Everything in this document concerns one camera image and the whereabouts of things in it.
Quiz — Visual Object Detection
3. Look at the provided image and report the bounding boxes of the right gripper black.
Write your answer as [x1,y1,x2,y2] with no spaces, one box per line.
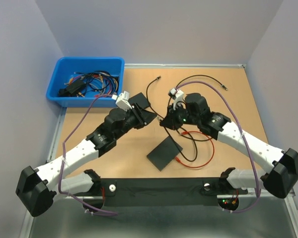
[160,102,201,130]

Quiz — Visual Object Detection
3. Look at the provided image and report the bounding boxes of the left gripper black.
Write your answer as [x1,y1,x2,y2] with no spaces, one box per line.
[114,102,157,140]

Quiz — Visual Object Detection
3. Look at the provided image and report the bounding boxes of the red ethernet cable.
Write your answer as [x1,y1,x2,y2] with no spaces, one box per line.
[175,130,216,169]

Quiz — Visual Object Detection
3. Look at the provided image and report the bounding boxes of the black network switch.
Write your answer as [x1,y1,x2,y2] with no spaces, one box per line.
[129,92,149,109]
[147,136,183,171]

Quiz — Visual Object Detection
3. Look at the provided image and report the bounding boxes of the long black cable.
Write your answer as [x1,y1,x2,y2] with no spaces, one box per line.
[146,75,198,162]

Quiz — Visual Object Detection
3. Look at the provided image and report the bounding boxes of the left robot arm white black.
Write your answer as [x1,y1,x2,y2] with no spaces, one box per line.
[15,104,156,217]

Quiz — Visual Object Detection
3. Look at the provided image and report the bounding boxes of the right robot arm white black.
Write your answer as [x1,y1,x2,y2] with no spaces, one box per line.
[159,89,298,198]

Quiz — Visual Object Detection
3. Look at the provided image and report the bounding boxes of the black base mat strip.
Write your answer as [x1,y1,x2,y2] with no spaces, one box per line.
[72,177,249,208]

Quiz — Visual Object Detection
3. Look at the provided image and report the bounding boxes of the blue plastic bin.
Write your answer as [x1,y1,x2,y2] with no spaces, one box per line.
[46,57,125,108]

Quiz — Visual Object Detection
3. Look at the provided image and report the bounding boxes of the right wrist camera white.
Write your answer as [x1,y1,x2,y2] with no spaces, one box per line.
[168,88,184,110]

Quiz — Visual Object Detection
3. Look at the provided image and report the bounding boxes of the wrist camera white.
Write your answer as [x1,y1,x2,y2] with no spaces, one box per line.
[168,88,184,110]
[111,91,132,111]

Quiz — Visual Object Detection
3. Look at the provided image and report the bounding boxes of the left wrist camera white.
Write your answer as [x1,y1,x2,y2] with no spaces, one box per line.
[111,91,132,111]

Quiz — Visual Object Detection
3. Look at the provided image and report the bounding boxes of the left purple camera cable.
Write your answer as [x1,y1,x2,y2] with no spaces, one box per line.
[58,94,119,216]

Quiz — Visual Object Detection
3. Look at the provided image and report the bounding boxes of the tangled cables in bin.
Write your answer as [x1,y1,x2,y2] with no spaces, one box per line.
[58,70,121,98]

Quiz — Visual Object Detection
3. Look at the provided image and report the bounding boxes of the aluminium frame rail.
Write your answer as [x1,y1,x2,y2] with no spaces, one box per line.
[29,110,296,238]

